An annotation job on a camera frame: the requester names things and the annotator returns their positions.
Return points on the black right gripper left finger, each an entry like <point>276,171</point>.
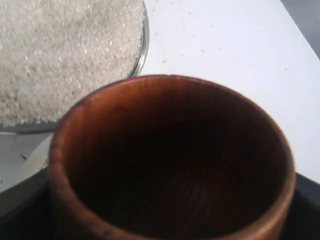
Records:
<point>25,211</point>

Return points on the brown wooden cup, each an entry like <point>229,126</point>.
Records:
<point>169,157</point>

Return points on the metal plate of rice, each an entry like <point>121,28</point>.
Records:
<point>54,52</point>

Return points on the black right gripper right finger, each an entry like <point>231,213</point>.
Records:
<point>303,222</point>

